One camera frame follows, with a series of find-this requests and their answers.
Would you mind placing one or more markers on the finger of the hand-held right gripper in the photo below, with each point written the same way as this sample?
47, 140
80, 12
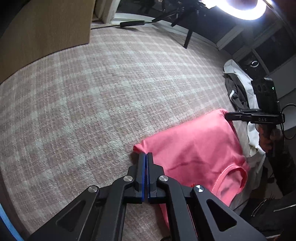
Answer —
238, 115

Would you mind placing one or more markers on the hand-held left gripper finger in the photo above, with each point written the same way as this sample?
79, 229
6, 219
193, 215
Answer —
149, 176
143, 176

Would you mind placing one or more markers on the pink shirt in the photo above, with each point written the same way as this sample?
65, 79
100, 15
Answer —
196, 148

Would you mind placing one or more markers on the person's right hand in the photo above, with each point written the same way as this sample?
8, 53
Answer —
263, 139

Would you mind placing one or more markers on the dark grey garment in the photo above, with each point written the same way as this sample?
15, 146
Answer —
235, 95

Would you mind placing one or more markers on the white garment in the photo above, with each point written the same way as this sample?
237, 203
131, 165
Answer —
253, 136

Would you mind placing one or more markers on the plaid blanket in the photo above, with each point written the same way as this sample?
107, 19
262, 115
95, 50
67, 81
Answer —
92, 104

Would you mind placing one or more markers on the black tripod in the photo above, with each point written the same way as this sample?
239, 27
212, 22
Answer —
189, 38

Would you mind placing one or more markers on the black jacket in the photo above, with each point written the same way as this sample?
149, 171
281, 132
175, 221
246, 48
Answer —
272, 208

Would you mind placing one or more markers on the light wooden panel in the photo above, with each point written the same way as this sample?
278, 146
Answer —
46, 30

